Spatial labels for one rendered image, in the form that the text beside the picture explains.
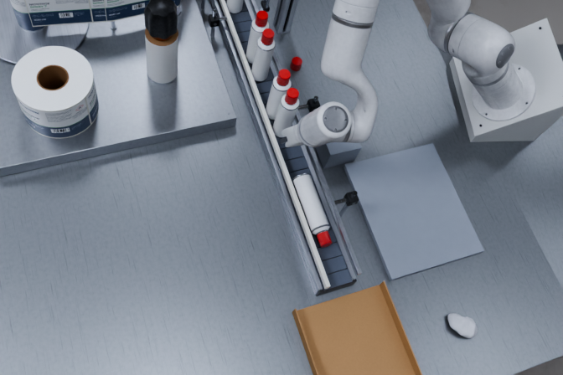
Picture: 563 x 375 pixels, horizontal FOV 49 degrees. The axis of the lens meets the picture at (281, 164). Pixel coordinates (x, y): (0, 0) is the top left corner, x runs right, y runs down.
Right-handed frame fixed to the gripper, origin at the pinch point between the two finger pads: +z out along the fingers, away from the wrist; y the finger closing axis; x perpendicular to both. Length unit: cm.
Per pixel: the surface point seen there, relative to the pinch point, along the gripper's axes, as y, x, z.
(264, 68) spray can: -0.2, -23.3, 11.2
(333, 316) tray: 2.4, 48.1, -2.5
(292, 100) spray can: -0.1, -9.7, -6.4
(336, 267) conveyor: -1.8, 35.8, -2.9
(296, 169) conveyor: -0.9, 7.7, 7.5
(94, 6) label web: 42, -51, 18
